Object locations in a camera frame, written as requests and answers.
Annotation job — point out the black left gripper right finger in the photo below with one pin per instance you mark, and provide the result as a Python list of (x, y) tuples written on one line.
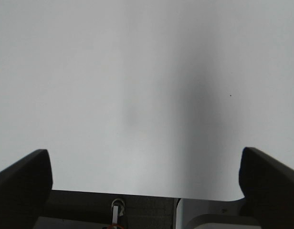
[(268, 187)]

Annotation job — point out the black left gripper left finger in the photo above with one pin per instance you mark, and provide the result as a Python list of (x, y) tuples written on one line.
[(24, 189)]

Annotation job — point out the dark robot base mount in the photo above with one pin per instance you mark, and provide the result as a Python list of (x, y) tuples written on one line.
[(70, 209)]

